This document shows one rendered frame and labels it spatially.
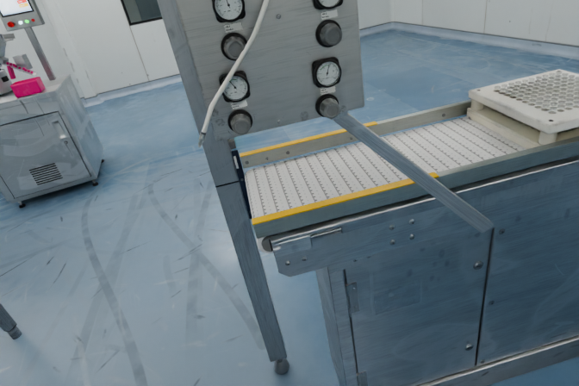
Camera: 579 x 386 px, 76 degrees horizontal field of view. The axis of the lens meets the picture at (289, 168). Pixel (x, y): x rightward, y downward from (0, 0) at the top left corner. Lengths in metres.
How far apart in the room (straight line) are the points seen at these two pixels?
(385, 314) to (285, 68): 0.67
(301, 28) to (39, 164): 2.79
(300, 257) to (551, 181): 0.51
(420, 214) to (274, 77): 0.40
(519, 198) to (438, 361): 0.56
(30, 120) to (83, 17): 2.86
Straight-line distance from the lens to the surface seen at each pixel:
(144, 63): 5.71
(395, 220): 0.72
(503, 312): 1.19
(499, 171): 0.78
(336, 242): 0.70
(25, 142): 3.10
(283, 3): 0.49
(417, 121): 0.97
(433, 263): 0.92
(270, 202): 0.74
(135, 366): 1.71
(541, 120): 0.85
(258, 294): 1.16
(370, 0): 6.53
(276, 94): 0.51
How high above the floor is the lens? 1.24
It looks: 29 degrees down
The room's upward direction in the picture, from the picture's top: 11 degrees counter-clockwise
